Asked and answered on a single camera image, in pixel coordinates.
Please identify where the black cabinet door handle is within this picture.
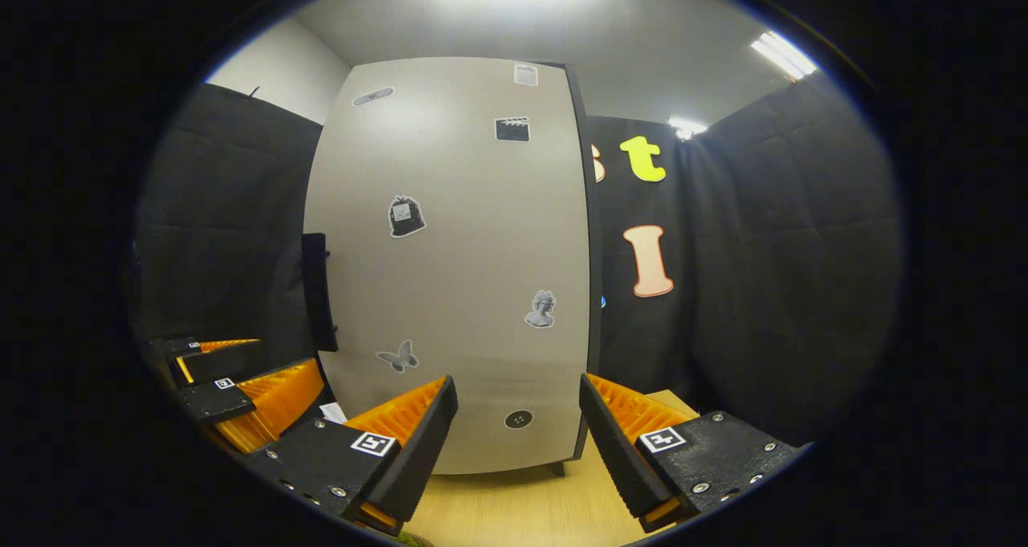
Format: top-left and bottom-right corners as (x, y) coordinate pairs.
(301, 232), (338, 353)

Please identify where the black backdrop cloth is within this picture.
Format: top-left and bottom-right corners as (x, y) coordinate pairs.
(133, 73), (904, 451)

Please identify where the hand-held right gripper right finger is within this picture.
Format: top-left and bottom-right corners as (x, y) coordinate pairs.
(578, 373), (814, 534)

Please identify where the dark grey cabinet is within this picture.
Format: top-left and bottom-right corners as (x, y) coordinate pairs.
(303, 55), (605, 477)

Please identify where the long ceiling light strip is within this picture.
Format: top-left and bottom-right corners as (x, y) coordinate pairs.
(749, 31), (818, 82)

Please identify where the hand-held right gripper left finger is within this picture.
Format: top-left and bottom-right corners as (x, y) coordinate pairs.
(239, 374), (459, 538)

